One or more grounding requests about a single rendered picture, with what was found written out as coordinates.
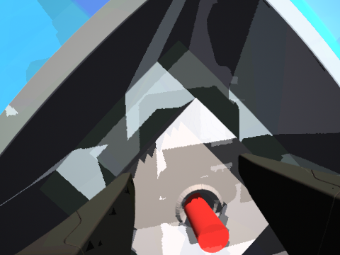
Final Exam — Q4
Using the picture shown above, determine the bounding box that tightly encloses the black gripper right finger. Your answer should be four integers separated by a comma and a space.
238, 153, 340, 255

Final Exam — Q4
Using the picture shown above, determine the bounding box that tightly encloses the red peg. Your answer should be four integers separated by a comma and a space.
184, 193, 229, 253

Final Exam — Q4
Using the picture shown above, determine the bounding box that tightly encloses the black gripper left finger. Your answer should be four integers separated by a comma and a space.
15, 173, 136, 255

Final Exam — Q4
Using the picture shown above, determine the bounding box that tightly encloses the white plate with hole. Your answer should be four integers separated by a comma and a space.
113, 98, 269, 255

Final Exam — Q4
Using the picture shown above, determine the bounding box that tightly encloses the dark grey open box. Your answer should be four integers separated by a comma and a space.
0, 0, 340, 255

